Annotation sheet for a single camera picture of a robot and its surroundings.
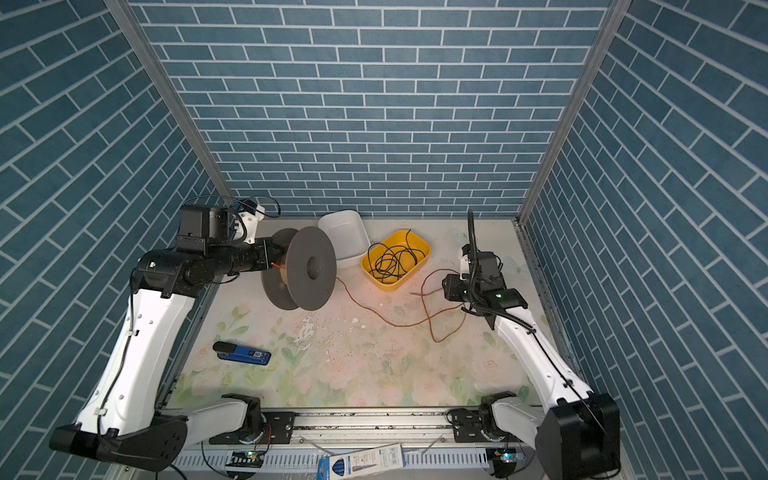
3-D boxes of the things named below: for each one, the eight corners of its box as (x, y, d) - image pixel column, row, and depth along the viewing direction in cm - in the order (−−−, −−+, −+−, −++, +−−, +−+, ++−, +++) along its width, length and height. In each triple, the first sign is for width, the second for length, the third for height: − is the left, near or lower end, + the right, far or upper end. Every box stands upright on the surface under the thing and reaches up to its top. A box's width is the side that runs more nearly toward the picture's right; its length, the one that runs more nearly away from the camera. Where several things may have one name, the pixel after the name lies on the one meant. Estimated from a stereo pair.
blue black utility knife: (217, 357, 87) (209, 351, 84) (223, 346, 89) (216, 340, 86) (266, 367, 85) (260, 362, 82) (271, 356, 87) (265, 350, 84)
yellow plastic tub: (356, 276, 105) (355, 268, 101) (396, 233, 119) (397, 223, 114) (394, 299, 99) (394, 291, 95) (431, 250, 113) (433, 241, 109)
